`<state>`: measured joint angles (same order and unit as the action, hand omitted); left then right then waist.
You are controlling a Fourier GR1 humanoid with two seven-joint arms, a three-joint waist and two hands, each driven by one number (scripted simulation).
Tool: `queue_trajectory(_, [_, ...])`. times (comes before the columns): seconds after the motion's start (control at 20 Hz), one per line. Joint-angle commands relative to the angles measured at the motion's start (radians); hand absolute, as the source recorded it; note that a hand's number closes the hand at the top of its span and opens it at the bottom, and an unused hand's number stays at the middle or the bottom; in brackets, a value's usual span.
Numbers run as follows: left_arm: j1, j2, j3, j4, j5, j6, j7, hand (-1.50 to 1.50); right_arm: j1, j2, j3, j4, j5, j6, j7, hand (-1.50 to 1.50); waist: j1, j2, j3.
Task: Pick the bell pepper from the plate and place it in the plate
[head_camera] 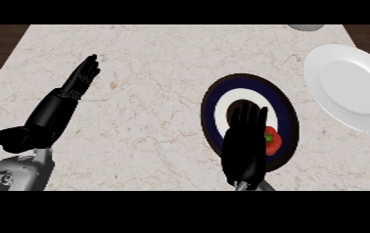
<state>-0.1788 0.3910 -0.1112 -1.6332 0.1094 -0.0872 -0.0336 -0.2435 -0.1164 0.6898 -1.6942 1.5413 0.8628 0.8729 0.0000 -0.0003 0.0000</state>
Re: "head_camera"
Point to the navy and white plate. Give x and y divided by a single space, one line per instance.
284 113

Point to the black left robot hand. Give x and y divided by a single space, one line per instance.
51 116

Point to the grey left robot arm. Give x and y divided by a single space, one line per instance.
24 171

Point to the grey round object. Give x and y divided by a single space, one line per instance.
306 27

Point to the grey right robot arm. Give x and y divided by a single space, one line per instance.
256 186

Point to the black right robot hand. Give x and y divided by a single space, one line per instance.
244 152

